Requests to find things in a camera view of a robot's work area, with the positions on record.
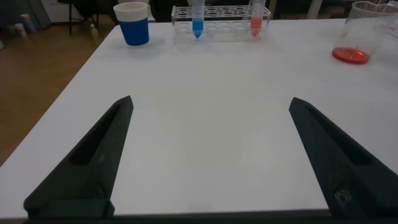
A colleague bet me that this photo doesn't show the clear glass beaker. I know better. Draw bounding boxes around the clear glass beaker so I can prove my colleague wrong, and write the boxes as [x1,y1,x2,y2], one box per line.
[331,1,398,65]

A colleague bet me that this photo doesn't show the blue pigment test tube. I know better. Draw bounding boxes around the blue pigment test tube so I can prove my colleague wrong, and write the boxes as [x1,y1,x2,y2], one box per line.
[191,0,205,39]

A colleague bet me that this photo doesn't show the red pigment test tube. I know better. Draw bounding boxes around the red pigment test tube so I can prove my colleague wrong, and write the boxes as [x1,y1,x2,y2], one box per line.
[249,0,267,38]

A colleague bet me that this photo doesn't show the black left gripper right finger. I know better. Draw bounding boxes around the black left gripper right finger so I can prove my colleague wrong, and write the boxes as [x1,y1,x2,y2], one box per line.
[289,96,398,220]

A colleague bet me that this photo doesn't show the blue and white paper cup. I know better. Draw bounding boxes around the blue and white paper cup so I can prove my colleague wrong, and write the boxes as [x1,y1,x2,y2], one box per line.
[113,1,150,47]

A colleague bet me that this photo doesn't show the tall grey cabinet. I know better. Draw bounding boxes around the tall grey cabinet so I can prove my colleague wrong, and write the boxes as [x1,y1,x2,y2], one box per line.
[0,0,52,30]

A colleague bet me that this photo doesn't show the white drawer cabinet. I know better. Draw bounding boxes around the white drawer cabinet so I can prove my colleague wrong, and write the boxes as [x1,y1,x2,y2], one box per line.
[42,0,93,24]

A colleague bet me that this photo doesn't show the small white paper cup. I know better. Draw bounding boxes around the small white paper cup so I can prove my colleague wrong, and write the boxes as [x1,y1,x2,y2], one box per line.
[14,22,28,37]

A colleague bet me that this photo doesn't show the white desk with organiser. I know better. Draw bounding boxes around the white desk with organiser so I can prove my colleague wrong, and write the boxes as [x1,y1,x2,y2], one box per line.
[304,0,324,20]

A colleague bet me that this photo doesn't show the clear plastic tube rack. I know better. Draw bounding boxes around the clear plastic tube rack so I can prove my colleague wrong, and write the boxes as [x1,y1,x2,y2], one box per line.
[171,5,272,44]

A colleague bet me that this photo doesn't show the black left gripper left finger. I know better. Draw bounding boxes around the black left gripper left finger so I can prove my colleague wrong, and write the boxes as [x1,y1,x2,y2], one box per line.
[23,95,134,220]

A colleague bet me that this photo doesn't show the purple stacked cups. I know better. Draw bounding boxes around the purple stacked cups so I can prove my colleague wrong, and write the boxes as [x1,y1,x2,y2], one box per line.
[20,13,37,34]

